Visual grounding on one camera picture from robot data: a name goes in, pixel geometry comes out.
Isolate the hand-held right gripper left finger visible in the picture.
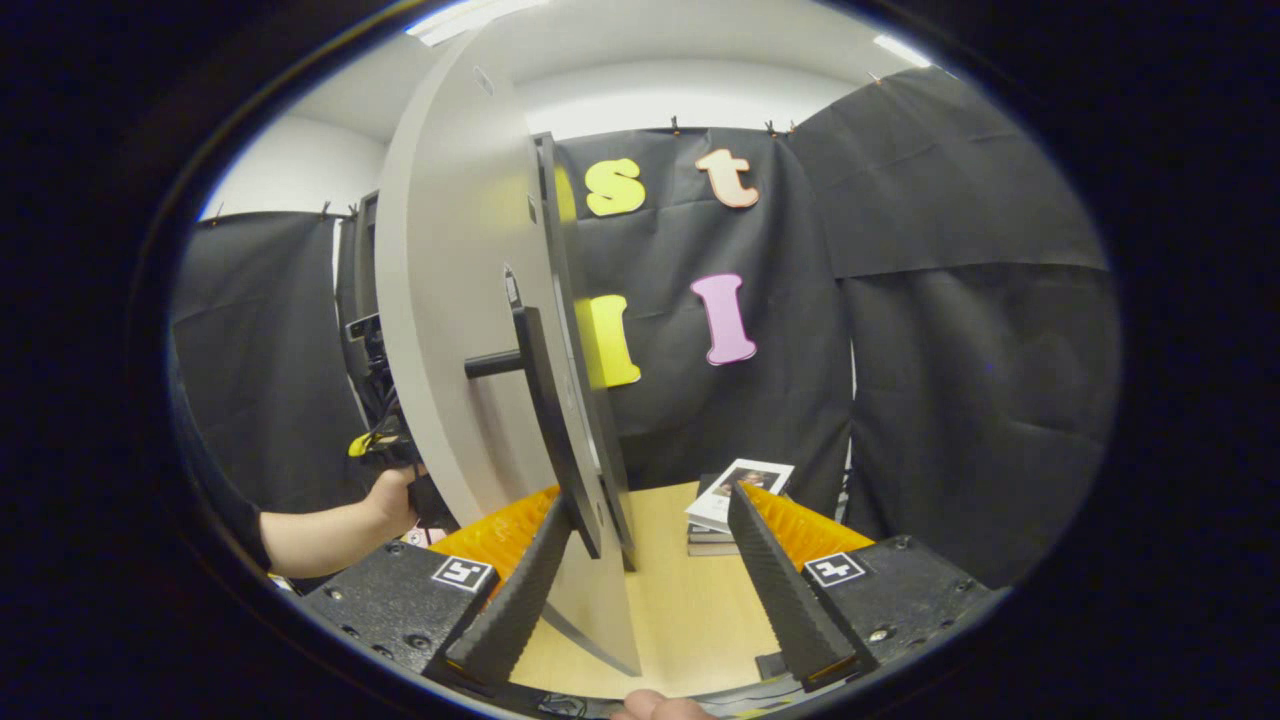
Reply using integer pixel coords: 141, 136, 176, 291
300, 487, 576, 691

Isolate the ceiling light panel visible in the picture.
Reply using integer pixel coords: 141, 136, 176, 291
875, 34, 936, 69
405, 0, 551, 47

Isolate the grey cabinet door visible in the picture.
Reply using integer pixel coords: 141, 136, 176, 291
375, 25, 643, 678

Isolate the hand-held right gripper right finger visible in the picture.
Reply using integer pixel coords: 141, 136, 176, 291
727, 480, 1006, 693

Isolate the white photo booklet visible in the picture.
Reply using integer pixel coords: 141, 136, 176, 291
685, 458, 796, 533

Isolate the black backdrop cloth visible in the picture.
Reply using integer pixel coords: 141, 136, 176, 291
172, 65, 1123, 591

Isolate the black door handle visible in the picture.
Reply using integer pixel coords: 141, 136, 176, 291
465, 305, 606, 561

